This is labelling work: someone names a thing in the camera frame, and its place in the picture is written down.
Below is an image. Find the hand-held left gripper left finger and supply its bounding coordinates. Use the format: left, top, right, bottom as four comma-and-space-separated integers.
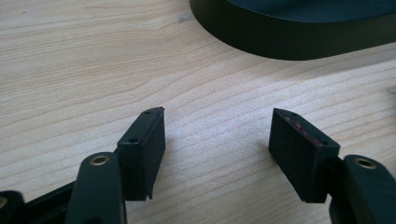
65, 105, 166, 224

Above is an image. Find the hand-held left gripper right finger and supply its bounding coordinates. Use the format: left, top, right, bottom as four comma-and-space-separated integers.
268, 107, 396, 224

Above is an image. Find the black round tray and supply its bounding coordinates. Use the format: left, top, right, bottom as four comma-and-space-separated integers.
189, 0, 396, 62

